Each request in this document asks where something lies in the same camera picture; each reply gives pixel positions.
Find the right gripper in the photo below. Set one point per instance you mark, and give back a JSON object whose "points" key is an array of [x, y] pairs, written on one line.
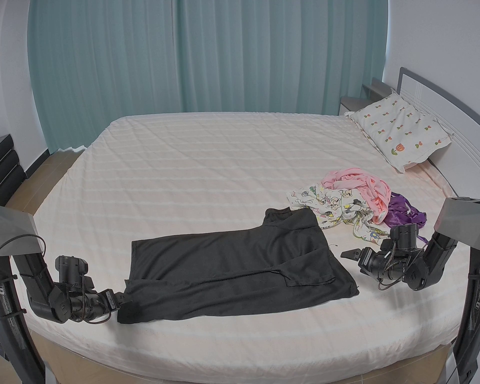
{"points": [[371, 264]]}

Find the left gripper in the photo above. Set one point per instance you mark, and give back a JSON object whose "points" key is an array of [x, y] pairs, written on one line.
{"points": [[101, 305]]}

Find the black T-shirt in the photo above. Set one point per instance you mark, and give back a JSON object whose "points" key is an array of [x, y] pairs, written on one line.
{"points": [[232, 270]]}

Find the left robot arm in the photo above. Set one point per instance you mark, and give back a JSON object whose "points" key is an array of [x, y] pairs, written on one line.
{"points": [[37, 292]]}

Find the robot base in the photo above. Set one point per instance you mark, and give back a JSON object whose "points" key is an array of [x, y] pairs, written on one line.
{"points": [[453, 369]]}

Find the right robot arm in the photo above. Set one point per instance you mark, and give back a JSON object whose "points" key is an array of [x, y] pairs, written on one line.
{"points": [[461, 221]]}

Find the bed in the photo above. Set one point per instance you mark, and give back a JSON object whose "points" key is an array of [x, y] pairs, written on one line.
{"points": [[206, 168]]}

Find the white printed garment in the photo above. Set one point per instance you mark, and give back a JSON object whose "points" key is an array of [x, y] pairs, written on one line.
{"points": [[330, 206]]}

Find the purple garment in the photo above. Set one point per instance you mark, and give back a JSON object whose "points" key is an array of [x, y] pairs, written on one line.
{"points": [[403, 213]]}

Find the pink garment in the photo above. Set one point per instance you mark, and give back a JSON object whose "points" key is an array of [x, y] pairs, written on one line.
{"points": [[371, 191]]}

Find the white printed pillow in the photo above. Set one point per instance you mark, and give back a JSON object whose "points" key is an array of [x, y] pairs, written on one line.
{"points": [[397, 131]]}

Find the grey bedside table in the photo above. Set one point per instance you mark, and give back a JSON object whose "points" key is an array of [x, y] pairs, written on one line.
{"points": [[354, 102]]}

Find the black chest of drawers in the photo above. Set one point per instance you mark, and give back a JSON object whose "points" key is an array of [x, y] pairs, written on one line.
{"points": [[9, 168]]}

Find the blue-green curtain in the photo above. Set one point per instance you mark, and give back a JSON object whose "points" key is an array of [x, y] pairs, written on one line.
{"points": [[187, 56]]}

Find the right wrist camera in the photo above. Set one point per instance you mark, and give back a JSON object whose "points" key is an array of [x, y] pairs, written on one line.
{"points": [[386, 246]]}

